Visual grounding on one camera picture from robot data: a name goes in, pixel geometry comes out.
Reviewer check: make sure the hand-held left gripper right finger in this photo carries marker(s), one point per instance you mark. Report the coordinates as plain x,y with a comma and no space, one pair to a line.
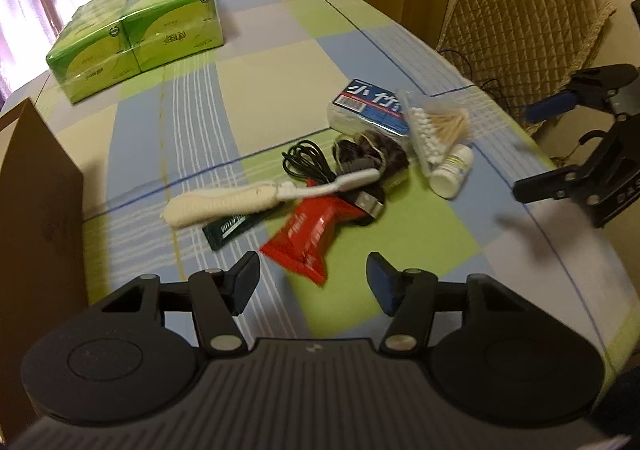
380,281

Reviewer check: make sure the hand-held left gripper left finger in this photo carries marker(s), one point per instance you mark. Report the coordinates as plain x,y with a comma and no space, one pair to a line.
247,276

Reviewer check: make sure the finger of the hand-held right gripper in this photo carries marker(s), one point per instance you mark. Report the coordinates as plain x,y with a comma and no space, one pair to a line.
545,185
550,107

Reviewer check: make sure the dark green packet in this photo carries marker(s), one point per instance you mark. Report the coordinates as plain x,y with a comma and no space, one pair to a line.
225,232

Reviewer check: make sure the red snack packet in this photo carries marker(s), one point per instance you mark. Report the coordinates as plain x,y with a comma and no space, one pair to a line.
310,235

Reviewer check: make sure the white toothbrush with knitted sleeve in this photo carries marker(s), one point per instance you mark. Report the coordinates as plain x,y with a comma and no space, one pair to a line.
215,205

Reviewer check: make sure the white pill bottle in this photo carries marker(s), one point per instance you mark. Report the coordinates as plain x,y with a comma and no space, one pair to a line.
450,172

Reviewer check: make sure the cotton swab bag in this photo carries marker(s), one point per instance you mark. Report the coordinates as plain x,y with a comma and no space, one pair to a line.
430,130

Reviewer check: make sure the brown cardboard box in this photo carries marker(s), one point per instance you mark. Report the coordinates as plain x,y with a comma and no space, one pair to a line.
35,230

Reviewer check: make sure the quilted tan chair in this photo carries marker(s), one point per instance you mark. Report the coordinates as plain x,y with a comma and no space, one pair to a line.
525,5

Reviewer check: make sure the dark hair scrunchie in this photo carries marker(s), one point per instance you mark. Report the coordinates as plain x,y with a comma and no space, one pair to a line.
360,150

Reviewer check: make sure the blue label dental floss box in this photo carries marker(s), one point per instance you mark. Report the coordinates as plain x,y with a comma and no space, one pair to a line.
370,102

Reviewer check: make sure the checkered tablecloth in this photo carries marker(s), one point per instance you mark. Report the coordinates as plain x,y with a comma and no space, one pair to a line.
275,80

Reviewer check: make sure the green tissue pack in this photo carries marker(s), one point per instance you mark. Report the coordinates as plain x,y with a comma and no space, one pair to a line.
135,30

